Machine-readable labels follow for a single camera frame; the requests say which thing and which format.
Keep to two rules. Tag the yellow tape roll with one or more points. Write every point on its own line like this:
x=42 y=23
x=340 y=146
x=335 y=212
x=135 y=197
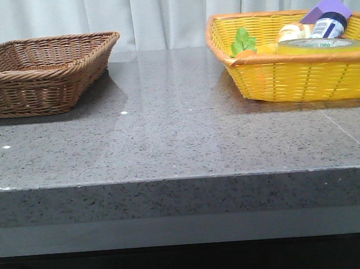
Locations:
x=317 y=46

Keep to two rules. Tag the white curtain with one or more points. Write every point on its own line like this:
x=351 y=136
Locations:
x=143 y=24

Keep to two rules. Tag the yellow woven basket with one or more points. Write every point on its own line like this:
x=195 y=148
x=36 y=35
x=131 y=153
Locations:
x=272 y=77

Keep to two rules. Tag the toy bread roll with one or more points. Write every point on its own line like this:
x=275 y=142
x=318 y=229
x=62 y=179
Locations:
x=294 y=31

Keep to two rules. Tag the brown wicker basket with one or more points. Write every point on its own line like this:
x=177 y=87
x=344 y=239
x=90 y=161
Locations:
x=47 y=75

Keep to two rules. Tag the blue white labelled bottle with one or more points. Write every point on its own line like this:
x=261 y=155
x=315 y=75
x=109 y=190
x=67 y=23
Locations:
x=330 y=25

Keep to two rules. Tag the purple foam block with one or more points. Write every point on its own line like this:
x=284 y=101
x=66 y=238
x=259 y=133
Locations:
x=326 y=6

